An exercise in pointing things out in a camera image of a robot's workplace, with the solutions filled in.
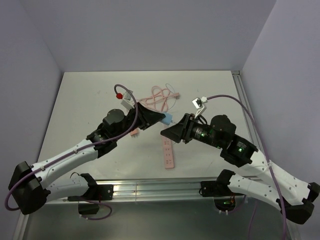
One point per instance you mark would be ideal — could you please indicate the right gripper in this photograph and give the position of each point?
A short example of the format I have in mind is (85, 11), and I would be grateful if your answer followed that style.
(177, 132)

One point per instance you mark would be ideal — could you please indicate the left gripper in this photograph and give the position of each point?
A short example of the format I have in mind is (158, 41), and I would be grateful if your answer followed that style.
(147, 117)

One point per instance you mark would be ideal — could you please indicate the pink power strip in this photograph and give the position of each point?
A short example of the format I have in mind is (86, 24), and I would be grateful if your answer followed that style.
(167, 153)

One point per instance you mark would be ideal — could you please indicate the blue charger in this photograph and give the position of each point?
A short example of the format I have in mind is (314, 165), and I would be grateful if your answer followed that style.
(167, 119)

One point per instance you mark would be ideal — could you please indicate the orange pink charger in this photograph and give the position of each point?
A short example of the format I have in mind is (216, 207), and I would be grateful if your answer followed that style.
(134, 133)

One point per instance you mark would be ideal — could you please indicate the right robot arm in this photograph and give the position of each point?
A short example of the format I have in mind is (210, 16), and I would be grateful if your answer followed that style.
(276, 187)

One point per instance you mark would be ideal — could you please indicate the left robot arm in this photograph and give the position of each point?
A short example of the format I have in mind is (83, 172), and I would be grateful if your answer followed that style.
(52, 169)

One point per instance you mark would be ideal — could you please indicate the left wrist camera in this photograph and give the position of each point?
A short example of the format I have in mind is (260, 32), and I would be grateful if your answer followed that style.
(125, 100)

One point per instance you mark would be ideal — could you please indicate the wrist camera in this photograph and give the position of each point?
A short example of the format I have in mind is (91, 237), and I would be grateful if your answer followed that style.
(200, 105)
(125, 100)

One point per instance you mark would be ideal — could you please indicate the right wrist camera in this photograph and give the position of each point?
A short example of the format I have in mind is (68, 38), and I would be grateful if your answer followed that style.
(200, 105)

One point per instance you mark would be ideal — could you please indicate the front aluminium rail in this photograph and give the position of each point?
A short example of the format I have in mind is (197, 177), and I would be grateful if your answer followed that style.
(145, 190)

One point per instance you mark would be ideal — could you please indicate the aluminium rail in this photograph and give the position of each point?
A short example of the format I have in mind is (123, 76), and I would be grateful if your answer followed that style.
(236, 75)
(145, 190)

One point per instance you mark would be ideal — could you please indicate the right side aluminium rail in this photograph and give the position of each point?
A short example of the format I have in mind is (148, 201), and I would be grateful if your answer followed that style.
(236, 75)

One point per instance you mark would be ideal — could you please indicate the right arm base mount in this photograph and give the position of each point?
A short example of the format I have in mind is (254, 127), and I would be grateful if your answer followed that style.
(224, 199)

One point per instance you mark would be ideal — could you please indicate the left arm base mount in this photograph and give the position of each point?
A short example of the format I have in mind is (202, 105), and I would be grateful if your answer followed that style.
(93, 200)

